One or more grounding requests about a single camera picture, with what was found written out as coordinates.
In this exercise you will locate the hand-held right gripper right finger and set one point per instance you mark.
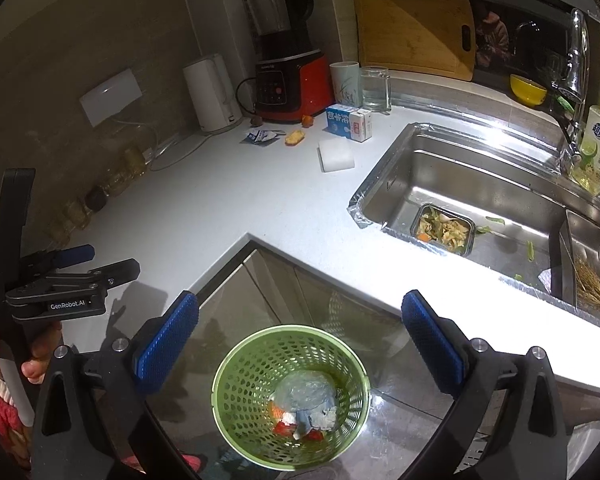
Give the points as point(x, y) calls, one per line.
point(435, 345)

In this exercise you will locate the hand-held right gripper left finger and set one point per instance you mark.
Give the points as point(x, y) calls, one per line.
point(167, 345)

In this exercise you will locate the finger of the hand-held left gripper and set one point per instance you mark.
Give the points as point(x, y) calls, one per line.
point(115, 272)
point(77, 254)

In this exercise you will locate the green perforated basket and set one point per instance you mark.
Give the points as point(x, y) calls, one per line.
point(240, 360)

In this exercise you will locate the orange foam net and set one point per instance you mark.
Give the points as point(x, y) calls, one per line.
point(275, 408)

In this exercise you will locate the blue and white cloth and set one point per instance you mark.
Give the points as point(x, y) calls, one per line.
point(322, 417)

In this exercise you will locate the clear plastic bag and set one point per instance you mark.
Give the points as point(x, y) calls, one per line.
point(305, 390)

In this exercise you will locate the red snack wrapper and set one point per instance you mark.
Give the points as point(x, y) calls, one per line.
point(282, 429)

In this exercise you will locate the white tissue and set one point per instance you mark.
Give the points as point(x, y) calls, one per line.
point(290, 418)

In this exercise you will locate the person's left forearm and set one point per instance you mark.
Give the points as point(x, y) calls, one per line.
point(0, 405)

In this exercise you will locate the person's left hand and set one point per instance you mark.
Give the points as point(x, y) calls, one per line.
point(42, 345)

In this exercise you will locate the amber glass jar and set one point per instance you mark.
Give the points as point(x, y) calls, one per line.
point(75, 215)
point(117, 180)
point(60, 230)
point(135, 162)

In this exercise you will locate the black-capped glass jar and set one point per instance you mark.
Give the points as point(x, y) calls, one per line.
point(96, 199)

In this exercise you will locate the metal food scrap container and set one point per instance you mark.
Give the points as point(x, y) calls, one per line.
point(442, 230)

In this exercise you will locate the red fabric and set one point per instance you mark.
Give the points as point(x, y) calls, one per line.
point(190, 461)

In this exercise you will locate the green vegetable scrap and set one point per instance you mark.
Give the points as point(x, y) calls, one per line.
point(530, 251)
point(483, 230)
point(495, 220)

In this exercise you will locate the straw brush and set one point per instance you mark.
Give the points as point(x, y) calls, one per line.
point(595, 285)

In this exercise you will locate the stainless steel sink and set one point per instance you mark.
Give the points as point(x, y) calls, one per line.
point(455, 170)

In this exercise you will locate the crushed blue white carton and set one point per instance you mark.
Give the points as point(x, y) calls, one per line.
point(260, 136)

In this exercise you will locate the white electric kettle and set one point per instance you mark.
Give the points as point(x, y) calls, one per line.
point(210, 90)

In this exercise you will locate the white sponge block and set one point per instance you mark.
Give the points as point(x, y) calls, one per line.
point(336, 156)

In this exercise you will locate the large orange peel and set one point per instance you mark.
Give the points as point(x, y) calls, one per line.
point(295, 137)

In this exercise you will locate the small white carton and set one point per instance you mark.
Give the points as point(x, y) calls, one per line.
point(362, 126)

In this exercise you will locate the blue milk carton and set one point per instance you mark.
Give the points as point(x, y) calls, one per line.
point(337, 120)

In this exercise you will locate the red and black blender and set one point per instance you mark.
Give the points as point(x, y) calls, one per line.
point(285, 85)

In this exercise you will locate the dish soap bottle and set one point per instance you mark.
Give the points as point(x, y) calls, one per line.
point(597, 150)

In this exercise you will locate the clear glass mug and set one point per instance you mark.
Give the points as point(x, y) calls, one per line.
point(375, 90)

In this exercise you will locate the yellow bowl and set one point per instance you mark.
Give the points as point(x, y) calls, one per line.
point(527, 92)

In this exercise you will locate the white printed cup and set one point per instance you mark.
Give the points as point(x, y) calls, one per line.
point(344, 85)

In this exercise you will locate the wooden cutting board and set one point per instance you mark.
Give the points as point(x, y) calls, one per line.
point(410, 30)

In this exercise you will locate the chrome faucet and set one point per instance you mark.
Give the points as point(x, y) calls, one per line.
point(575, 60)

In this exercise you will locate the dark window pane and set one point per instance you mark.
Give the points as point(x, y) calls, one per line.
point(530, 40)

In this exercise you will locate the white wall socket box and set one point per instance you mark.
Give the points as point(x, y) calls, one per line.
point(110, 97)

